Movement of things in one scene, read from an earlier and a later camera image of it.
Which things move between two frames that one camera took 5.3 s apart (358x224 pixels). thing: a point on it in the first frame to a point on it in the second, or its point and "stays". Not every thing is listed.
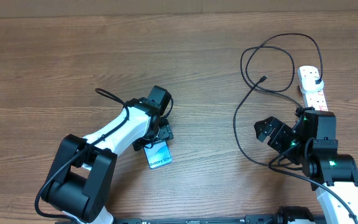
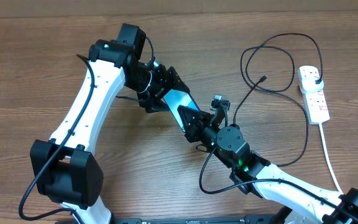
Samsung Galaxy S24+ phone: x=158 y=155 to x=174 y=98
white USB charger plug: x=308 y=86 stays
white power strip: x=313 y=100 stays
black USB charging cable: x=235 y=122 stays
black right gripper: x=281 y=132 to x=201 y=117
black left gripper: x=165 y=133 to x=168 y=81
